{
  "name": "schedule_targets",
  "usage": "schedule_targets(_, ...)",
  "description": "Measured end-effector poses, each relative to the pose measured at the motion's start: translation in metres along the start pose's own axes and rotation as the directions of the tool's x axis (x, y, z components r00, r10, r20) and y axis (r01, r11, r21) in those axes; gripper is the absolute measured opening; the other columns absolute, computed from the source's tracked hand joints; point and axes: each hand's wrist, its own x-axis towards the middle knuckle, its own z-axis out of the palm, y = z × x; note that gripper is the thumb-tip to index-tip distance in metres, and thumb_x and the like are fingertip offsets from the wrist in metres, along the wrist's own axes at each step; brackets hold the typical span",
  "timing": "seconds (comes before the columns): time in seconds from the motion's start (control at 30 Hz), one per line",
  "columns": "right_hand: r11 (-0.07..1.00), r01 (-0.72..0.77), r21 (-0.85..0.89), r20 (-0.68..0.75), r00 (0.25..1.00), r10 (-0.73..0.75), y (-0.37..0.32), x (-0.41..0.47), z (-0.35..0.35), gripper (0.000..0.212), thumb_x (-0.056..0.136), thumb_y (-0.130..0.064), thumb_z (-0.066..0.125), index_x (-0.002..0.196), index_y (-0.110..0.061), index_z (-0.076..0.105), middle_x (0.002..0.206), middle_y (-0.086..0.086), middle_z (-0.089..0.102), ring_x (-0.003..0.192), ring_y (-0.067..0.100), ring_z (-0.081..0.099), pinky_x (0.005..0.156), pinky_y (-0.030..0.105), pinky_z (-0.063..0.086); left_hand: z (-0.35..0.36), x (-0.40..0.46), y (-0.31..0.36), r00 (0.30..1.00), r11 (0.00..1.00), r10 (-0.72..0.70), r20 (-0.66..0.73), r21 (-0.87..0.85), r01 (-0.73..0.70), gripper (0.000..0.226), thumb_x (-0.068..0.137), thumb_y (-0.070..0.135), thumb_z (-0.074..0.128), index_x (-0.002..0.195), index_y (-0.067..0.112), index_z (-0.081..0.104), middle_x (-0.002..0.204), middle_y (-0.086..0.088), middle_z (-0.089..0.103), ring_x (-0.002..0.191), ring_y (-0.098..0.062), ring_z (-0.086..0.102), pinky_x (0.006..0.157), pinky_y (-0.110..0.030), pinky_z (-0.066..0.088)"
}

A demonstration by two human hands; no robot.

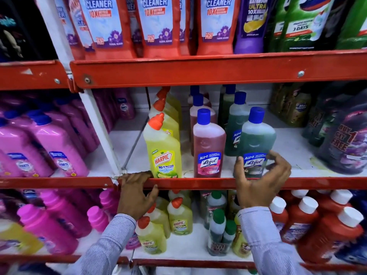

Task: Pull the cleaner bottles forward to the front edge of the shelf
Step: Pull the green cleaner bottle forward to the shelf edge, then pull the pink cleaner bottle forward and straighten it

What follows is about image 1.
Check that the person's right hand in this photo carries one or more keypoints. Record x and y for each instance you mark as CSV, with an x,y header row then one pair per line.
x,y
258,190

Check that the person's left hand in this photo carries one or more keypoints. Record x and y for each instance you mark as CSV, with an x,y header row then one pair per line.
x,y
132,197

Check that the person's left thumb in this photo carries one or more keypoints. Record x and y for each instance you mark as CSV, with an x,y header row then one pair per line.
x,y
152,195

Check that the person's right thumb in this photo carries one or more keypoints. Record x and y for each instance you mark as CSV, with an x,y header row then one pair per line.
x,y
239,168

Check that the green floor cleaner bottle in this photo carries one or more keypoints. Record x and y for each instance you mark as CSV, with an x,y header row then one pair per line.
x,y
236,125
225,108
256,137

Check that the person's left forearm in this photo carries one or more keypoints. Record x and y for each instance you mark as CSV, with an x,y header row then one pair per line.
x,y
106,246

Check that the person's right forearm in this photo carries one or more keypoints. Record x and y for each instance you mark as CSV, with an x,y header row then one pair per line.
x,y
266,243

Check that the yellow toilet cleaner bottle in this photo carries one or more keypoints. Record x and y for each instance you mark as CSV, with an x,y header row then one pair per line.
x,y
172,101
162,148
180,219
180,194
169,121
159,219
152,239

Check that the pink floor cleaner bottle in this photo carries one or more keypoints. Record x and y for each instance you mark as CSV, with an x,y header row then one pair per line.
x,y
194,93
197,111
209,143

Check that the green cap cleaner bottle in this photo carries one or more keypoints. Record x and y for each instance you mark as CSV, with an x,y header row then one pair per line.
x,y
216,234
215,203
229,234

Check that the white shelf board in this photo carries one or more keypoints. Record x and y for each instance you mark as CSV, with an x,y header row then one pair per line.
x,y
186,244
289,148

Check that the red white cap bottle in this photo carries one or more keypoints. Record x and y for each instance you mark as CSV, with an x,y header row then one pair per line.
x,y
278,213
301,220
298,194
337,199
329,237

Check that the yellow floor cleaner bottle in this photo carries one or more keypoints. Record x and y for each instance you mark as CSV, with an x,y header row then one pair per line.
x,y
240,243

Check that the group of olive cleaner bottles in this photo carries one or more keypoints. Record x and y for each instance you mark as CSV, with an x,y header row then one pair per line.
x,y
292,105

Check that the wrapped dark bottle pack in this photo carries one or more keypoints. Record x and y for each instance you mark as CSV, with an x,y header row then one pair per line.
x,y
348,137
318,120

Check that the group of magenta bottles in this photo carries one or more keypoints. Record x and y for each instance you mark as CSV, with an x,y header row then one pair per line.
x,y
57,217

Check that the long red shelf beam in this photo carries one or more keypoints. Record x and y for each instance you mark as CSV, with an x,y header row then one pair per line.
x,y
200,70

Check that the group of light pink bottles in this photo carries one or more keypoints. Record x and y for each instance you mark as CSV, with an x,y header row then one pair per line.
x,y
43,140

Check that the large yellow cleaner bottle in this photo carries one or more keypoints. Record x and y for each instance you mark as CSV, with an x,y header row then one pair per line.
x,y
17,236

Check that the purple bathroom cleaner bottle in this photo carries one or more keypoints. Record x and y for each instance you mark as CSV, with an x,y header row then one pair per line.
x,y
252,25

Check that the green toilet cleaner bottle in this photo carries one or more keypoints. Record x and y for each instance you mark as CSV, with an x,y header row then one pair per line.
x,y
355,28
275,28
306,22

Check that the row of red cleaner pouches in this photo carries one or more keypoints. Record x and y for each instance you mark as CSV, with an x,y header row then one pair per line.
x,y
156,25

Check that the short red shelf beam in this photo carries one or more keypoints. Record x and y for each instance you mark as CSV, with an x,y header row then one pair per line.
x,y
28,75

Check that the dark hanging packages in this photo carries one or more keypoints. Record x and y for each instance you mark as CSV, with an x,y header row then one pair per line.
x,y
20,31

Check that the white rack upright post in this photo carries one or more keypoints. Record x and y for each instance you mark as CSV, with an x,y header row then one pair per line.
x,y
94,123

